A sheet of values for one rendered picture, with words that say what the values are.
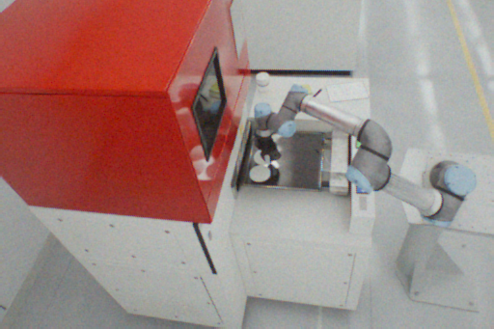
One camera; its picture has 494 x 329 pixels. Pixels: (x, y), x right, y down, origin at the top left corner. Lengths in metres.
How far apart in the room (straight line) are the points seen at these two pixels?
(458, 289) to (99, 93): 2.28
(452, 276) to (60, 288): 2.49
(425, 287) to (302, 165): 1.15
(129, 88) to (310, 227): 1.11
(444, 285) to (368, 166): 1.37
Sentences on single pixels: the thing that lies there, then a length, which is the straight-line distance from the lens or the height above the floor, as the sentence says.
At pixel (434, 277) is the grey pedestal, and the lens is 2.70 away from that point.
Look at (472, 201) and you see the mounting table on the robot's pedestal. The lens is 2.02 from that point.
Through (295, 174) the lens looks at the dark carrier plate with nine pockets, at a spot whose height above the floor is 0.90.
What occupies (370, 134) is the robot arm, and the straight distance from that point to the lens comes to 1.49.
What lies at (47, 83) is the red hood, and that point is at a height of 1.82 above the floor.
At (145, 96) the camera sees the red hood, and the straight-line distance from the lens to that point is 0.97.
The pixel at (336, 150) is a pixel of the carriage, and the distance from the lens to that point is 2.00.
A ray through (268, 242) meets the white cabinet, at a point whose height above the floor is 0.77.
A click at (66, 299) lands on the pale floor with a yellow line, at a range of 2.95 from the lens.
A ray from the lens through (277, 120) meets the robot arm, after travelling 1.63.
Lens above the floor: 2.37
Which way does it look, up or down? 47 degrees down
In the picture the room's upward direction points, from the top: 10 degrees counter-clockwise
